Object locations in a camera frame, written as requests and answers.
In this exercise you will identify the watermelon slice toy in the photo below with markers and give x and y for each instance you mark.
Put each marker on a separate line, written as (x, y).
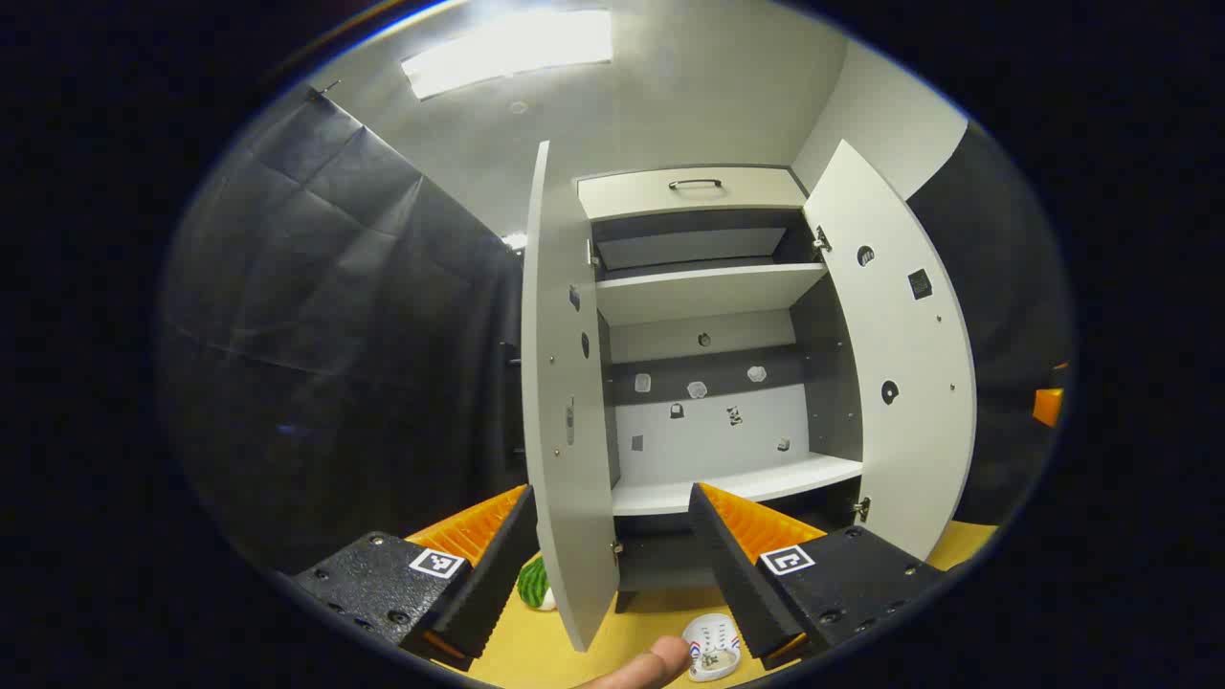
(534, 584)

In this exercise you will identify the white shoe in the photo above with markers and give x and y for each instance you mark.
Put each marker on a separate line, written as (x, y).
(710, 639)

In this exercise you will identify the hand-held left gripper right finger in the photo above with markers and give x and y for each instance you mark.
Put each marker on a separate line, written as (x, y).
(737, 584)

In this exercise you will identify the white cabinet door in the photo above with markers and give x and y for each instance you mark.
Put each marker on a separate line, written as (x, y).
(565, 431)
(900, 335)

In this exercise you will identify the white cabinet drawer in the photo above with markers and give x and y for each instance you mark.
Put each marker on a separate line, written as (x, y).
(651, 196)

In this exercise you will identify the ceiling light panel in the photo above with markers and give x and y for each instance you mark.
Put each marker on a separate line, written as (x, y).
(507, 53)

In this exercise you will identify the black backdrop cloth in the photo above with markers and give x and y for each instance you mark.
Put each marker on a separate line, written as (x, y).
(335, 335)

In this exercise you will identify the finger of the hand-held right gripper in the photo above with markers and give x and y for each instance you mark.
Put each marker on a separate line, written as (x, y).
(1048, 407)

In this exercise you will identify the white shoe cabinet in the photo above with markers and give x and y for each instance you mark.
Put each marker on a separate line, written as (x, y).
(708, 287)

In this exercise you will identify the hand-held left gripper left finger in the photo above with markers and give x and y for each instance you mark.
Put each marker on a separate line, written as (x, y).
(488, 584)

